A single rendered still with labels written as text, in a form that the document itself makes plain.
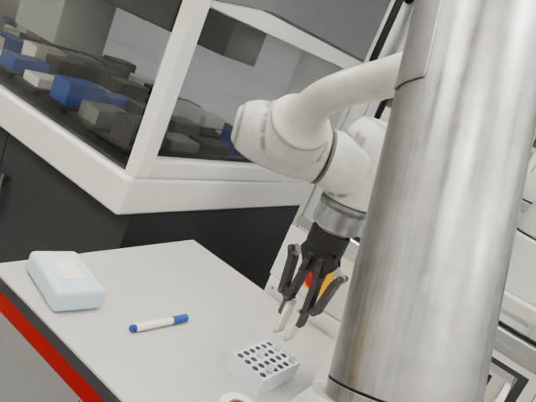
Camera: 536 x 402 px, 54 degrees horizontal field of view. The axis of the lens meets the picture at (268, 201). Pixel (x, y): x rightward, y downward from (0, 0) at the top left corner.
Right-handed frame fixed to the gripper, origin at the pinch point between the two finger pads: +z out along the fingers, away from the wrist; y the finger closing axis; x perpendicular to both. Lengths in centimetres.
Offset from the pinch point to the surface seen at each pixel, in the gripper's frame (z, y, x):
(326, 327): 9.7, 2.2, -26.9
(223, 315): 10.4, 15.9, -2.9
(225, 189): -1, 56, -40
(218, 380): 10.4, 1.2, 14.8
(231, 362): 8.3, 2.2, 11.0
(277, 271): 4.8, 20.1, -26.3
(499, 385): -1.5, -35.6, -29.8
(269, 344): 7.5, 2.1, -0.5
